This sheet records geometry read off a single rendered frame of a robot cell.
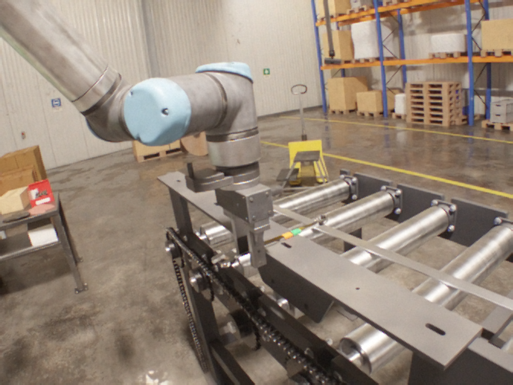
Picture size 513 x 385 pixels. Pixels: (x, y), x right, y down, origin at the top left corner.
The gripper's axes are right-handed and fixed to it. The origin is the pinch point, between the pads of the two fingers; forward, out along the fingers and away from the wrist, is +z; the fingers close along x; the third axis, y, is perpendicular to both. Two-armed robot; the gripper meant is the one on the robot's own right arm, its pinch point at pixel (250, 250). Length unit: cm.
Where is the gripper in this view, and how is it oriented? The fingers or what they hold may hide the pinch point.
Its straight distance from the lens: 67.1
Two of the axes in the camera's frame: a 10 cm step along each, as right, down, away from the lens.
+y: 8.5, -2.7, 4.5
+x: -5.0, -2.1, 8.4
